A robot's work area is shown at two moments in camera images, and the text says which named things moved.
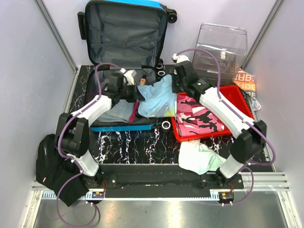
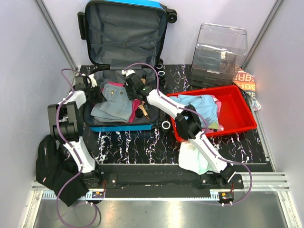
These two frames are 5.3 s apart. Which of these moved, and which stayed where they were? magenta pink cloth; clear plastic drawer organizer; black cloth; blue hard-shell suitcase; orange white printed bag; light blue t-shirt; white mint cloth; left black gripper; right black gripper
Moved: left black gripper; right black gripper; light blue t-shirt
Stayed: orange white printed bag; white mint cloth; black cloth; magenta pink cloth; clear plastic drawer organizer; blue hard-shell suitcase
